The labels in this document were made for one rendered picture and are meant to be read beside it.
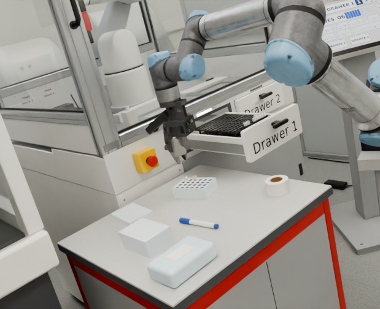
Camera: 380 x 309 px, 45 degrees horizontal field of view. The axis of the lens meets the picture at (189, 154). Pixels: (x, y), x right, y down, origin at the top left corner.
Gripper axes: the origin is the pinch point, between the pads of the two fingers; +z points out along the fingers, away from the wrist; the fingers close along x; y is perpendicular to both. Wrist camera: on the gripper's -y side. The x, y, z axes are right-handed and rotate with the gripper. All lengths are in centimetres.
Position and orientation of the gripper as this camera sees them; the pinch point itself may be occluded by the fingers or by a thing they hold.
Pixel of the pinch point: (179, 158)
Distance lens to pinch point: 155.1
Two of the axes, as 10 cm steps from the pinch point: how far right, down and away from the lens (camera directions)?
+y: 8.5, -0.4, -5.3
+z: 2.4, 9.2, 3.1
